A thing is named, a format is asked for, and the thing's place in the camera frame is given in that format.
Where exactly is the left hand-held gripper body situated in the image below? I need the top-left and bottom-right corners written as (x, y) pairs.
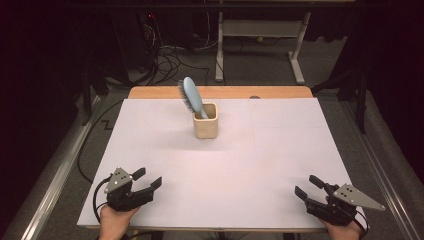
top-left (103, 167), bottom-right (156, 213)

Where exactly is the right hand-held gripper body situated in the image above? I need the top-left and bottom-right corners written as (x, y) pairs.
top-left (304, 183), bottom-right (387, 227)

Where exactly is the beige square cup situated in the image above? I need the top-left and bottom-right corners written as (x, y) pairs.
top-left (192, 102), bottom-right (219, 140)

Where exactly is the person's right hand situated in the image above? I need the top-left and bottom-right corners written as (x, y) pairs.
top-left (320, 218), bottom-right (365, 240)

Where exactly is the person's left hand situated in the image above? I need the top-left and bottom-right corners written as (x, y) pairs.
top-left (99, 204), bottom-right (142, 240)

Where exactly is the white table cover sheet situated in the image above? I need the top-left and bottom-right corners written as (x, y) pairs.
top-left (77, 97), bottom-right (370, 232)

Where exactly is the black metal stand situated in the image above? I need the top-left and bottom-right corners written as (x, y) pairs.
top-left (311, 66), bottom-right (370, 135)
top-left (80, 63), bottom-right (110, 127)

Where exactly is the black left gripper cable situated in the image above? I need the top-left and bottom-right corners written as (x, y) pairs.
top-left (92, 175), bottom-right (114, 224)

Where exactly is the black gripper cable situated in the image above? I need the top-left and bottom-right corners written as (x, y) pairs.
top-left (92, 175), bottom-right (114, 224)
top-left (352, 209), bottom-right (370, 240)

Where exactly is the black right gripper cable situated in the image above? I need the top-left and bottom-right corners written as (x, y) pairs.
top-left (352, 209), bottom-right (370, 240)

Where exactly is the aluminium rail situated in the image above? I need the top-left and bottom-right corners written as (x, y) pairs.
top-left (19, 95), bottom-right (102, 240)
top-left (339, 99), bottom-right (424, 240)

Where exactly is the long black floor cable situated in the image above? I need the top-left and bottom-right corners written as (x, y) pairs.
top-left (77, 99), bottom-right (125, 184)

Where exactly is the tangle of floor cables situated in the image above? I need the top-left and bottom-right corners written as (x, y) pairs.
top-left (141, 13), bottom-right (221, 87)

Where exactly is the white metal desk frame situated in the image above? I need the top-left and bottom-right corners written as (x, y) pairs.
top-left (214, 11), bottom-right (313, 86)

